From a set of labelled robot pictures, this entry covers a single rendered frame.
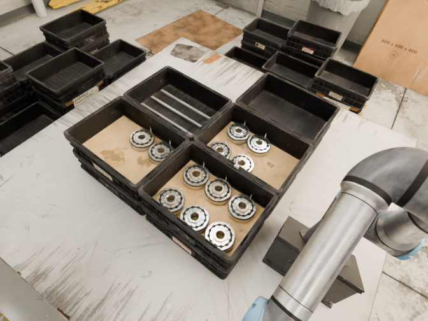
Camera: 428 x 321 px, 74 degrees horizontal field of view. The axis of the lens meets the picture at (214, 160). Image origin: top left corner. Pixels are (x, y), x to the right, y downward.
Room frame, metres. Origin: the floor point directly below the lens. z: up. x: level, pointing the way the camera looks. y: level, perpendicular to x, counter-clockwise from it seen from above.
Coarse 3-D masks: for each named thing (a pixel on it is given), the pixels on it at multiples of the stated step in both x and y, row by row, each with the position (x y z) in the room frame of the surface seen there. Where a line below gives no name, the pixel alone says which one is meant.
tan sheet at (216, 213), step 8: (184, 168) 0.66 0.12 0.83; (176, 176) 0.62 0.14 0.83; (168, 184) 0.58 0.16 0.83; (176, 184) 0.58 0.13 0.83; (184, 184) 0.59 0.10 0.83; (184, 192) 0.55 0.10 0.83; (192, 192) 0.55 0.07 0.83; (200, 192) 0.56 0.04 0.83; (232, 192) 0.58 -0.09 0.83; (192, 200) 0.52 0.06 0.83; (200, 200) 0.52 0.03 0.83; (208, 208) 0.49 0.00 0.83; (216, 208) 0.50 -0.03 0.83; (224, 208) 0.50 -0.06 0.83; (256, 208) 0.52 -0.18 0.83; (216, 216) 0.47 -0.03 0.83; (224, 216) 0.47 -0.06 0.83; (256, 216) 0.49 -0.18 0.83; (208, 224) 0.43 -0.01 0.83; (232, 224) 0.44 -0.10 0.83; (240, 224) 0.45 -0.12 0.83; (248, 224) 0.45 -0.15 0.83; (240, 232) 0.42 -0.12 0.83; (240, 240) 0.39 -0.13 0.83; (232, 248) 0.35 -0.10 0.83
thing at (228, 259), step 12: (192, 144) 0.71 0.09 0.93; (216, 156) 0.66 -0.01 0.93; (252, 180) 0.58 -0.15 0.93; (144, 192) 0.47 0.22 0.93; (156, 204) 0.43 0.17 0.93; (168, 216) 0.40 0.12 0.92; (264, 216) 0.44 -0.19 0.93; (192, 228) 0.37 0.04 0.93; (252, 228) 0.39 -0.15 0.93; (204, 240) 0.33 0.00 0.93; (216, 252) 0.30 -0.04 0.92
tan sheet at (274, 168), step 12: (228, 144) 0.82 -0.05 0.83; (252, 156) 0.77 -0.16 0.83; (264, 156) 0.78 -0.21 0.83; (276, 156) 0.78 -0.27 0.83; (288, 156) 0.79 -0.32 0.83; (264, 168) 0.71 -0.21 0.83; (276, 168) 0.72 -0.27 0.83; (288, 168) 0.73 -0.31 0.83; (264, 180) 0.65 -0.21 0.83; (276, 180) 0.66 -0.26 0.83
